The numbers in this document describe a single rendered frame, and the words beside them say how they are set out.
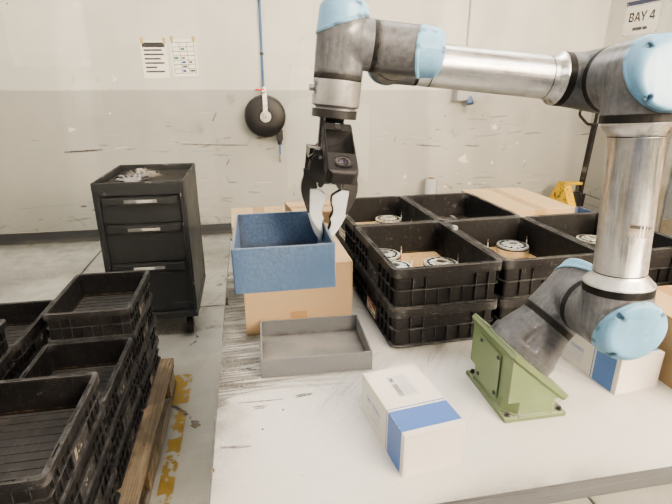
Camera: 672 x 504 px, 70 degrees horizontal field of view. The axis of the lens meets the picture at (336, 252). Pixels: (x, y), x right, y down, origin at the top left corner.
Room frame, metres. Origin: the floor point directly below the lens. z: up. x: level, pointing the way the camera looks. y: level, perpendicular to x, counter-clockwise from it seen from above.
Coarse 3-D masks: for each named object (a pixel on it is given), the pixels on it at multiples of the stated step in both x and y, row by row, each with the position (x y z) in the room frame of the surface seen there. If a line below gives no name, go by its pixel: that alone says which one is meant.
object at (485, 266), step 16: (384, 224) 1.49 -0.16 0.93; (400, 224) 1.49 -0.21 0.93; (416, 224) 1.50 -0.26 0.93; (368, 240) 1.32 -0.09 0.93; (464, 240) 1.33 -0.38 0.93; (384, 256) 1.19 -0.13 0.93; (496, 256) 1.18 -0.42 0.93; (400, 272) 1.08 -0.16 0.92; (416, 272) 1.09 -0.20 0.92; (432, 272) 1.10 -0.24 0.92; (448, 272) 1.11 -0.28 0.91; (464, 272) 1.12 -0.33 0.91
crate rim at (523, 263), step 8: (520, 216) 1.59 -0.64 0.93; (448, 224) 1.49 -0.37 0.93; (536, 224) 1.49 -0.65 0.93; (552, 232) 1.41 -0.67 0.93; (472, 240) 1.32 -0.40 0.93; (568, 240) 1.33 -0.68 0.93; (576, 240) 1.32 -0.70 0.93; (488, 248) 1.25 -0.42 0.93; (592, 248) 1.25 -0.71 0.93; (552, 256) 1.18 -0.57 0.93; (560, 256) 1.18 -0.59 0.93; (568, 256) 1.18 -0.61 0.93; (576, 256) 1.18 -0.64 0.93; (584, 256) 1.19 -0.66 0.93; (592, 256) 1.20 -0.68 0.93; (504, 264) 1.15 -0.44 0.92; (512, 264) 1.15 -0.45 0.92; (520, 264) 1.15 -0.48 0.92; (528, 264) 1.16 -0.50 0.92; (536, 264) 1.16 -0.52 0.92; (544, 264) 1.17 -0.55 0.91; (552, 264) 1.17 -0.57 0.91; (560, 264) 1.18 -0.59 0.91
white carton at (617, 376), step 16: (576, 336) 1.03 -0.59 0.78; (576, 352) 1.02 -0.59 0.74; (592, 352) 0.98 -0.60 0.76; (656, 352) 0.93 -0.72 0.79; (592, 368) 0.97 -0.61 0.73; (608, 368) 0.93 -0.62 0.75; (624, 368) 0.90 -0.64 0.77; (640, 368) 0.92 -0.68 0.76; (656, 368) 0.93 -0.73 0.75; (608, 384) 0.92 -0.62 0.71; (624, 384) 0.91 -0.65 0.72; (640, 384) 0.92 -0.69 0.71; (656, 384) 0.93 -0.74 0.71
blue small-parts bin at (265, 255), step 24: (240, 216) 0.83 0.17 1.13; (264, 216) 0.84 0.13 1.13; (288, 216) 0.84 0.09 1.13; (240, 240) 0.83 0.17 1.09; (264, 240) 0.84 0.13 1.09; (288, 240) 0.84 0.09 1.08; (312, 240) 0.85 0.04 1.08; (240, 264) 0.64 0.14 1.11; (264, 264) 0.64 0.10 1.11; (288, 264) 0.65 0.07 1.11; (312, 264) 0.65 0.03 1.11; (240, 288) 0.64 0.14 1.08; (264, 288) 0.64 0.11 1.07; (288, 288) 0.65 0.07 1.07; (312, 288) 0.65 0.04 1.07
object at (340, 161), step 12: (324, 132) 0.74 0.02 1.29; (336, 132) 0.74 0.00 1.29; (348, 132) 0.74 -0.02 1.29; (324, 144) 0.72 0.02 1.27; (336, 144) 0.72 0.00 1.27; (348, 144) 0.72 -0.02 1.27; (324, 156) 0.70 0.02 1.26; (336, 156) 0.69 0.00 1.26; (348, 156) 0.69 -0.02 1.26; (324, 168) 0.70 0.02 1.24; (336, 168) 0.67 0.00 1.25; (348, 168) 0.67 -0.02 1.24; (336, 180) 0.67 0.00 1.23; (348, 180) 0.67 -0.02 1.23
